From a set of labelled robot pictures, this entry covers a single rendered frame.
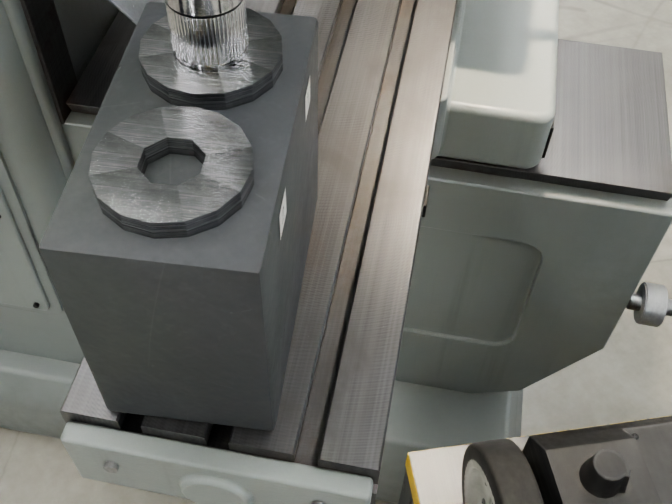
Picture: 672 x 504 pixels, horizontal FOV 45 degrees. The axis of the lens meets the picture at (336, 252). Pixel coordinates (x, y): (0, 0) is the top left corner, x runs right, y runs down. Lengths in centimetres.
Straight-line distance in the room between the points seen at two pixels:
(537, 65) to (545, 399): 85
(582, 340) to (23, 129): 84
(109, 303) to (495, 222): 70
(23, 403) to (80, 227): 114
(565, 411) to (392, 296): 110
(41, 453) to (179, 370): 117
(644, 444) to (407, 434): 49
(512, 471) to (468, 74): 46
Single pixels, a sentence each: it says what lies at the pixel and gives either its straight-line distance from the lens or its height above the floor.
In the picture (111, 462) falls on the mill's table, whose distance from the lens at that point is 62.
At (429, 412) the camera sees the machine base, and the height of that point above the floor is 20.
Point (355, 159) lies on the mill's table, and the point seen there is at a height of 94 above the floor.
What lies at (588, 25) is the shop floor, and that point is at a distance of 259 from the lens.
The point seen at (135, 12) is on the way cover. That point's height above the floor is 91.
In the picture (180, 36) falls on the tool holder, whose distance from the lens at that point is 51.
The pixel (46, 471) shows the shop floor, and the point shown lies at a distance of 167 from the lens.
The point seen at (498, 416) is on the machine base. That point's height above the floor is 20.
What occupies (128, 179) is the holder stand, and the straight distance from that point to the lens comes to 46.
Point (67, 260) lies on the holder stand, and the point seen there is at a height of 112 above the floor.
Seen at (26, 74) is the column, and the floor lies 81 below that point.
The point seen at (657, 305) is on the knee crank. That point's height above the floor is 54.
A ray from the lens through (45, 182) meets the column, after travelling 118.
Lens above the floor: 146
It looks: 52 degrees down
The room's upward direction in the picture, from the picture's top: 2 degrees clockwise
